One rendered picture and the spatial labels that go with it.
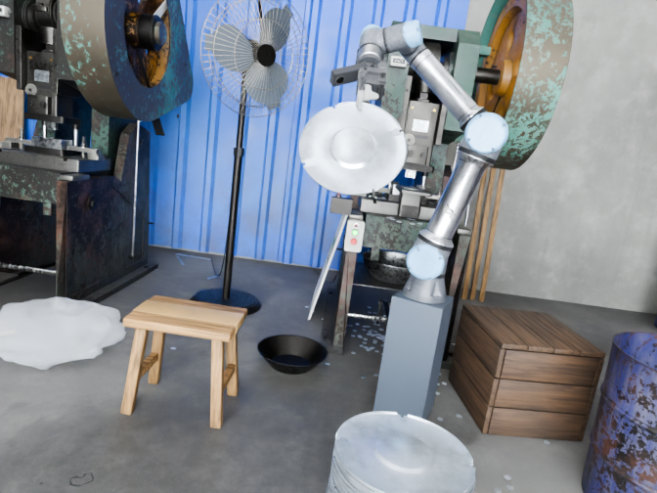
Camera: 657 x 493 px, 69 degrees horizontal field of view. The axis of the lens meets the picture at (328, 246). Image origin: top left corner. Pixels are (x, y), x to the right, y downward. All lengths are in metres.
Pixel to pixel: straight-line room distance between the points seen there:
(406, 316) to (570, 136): 2.46
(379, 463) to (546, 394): 0.99
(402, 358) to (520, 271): 2.25
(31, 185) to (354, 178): 1.71
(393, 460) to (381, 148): 0.77
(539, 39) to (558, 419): 1.40
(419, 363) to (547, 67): 1.22
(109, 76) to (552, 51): 1.76
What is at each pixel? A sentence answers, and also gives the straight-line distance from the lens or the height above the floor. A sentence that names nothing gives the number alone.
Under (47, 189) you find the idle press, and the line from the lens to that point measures 2.56.
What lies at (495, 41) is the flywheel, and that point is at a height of 1.53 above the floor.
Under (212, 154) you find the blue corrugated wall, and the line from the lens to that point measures 3.59.
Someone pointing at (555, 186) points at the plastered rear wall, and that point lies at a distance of 3.84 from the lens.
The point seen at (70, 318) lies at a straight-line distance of 2.05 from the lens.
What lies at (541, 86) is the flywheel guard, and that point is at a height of 1.25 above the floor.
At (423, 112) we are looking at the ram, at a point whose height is 1.13.
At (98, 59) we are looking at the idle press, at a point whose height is 1.14.
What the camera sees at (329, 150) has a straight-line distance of 1.32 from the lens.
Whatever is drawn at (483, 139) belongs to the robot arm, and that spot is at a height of 1.00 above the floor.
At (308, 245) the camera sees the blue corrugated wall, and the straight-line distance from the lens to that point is 3.58.
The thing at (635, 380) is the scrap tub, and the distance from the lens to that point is 1.57.
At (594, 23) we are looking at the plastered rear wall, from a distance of 3.97.
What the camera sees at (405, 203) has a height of 0.71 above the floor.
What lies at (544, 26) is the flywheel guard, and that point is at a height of 1.47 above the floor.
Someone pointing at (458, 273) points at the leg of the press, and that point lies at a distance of 2.20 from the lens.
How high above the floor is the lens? 0.94
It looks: 12 degrees down
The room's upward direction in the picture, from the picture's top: 8 degrees clockwise
